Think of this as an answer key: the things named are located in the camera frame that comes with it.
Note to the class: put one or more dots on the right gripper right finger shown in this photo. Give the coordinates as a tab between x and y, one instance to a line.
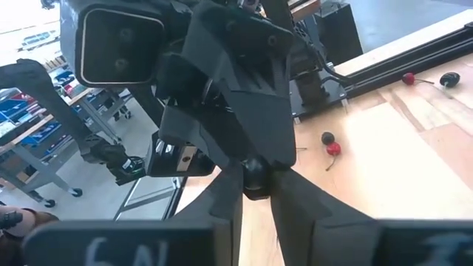
299	221

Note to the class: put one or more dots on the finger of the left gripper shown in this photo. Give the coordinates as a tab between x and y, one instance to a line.
207	133
255	92

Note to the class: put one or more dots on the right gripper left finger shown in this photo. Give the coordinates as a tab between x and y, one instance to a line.
227	214

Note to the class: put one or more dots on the red cherry with stem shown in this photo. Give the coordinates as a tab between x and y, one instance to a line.
408	78
333	149

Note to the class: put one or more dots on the dark cherry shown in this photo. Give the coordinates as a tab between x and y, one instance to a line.
327	137
449	79

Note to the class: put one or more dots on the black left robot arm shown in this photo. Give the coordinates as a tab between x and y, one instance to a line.
40	88

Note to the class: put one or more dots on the black cabinet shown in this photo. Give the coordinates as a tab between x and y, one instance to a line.
340	33

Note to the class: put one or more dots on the grey wheeled workbench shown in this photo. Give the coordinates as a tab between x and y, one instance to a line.
33	129

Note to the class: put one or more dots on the person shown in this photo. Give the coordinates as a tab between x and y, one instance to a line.
26	229

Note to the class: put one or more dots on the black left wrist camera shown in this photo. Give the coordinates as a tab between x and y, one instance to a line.
118	48

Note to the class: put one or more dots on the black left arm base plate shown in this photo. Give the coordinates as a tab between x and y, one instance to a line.
332	107

